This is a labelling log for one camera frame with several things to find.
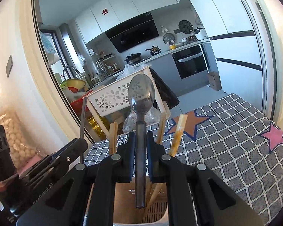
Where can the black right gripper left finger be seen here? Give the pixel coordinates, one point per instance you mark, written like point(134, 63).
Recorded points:
point(119, 166)

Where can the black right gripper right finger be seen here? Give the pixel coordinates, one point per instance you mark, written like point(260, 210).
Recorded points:
point(162, 171)

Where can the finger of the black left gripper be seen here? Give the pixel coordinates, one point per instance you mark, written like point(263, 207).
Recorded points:
point(33, 184)

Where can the dark metal utensil handle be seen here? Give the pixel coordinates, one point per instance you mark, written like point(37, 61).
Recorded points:
point(83, 112)

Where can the dark metal spoon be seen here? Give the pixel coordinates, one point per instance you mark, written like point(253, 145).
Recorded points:
point(141, 96)

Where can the pink box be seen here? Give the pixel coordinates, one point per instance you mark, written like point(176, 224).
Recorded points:
point(29, 164)

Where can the bag of white balls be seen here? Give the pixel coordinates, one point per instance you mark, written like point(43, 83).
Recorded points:
point(21, 150)

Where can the ridged bamboo chopstick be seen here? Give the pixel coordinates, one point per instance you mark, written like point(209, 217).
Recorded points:
point(160, 132)

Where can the orange star sticker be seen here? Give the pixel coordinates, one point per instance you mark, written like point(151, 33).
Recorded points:
point(193, 120)

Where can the orange tipped chopstick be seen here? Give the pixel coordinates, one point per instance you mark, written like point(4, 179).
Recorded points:
point(178, 134)

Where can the white floral plastic basket rack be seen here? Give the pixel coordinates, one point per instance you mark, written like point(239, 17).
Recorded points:
point(112, 98)

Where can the grey checkered tablecloth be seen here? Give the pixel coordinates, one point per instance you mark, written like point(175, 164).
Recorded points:
point(229, 175)

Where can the green yellow bowl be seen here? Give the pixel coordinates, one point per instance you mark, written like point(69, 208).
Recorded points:
point(73, 85)

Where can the cardboard box on floor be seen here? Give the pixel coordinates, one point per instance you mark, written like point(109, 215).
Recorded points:
point(214, 80)

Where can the black cooking pot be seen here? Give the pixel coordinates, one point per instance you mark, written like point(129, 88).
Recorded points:
point(134, 59)

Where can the black built-in oven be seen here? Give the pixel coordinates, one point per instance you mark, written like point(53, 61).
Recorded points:
point(190, 61)

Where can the pink star sticker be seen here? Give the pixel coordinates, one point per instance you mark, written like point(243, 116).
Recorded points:
point(273, 136)

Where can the black range hood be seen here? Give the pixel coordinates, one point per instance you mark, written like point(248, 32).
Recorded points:
point(133, 32)

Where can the white refrigerator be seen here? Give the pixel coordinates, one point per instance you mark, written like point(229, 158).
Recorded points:
point(235, 47)

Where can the light switch plate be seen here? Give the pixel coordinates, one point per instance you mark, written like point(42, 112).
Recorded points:
point(9, 66)

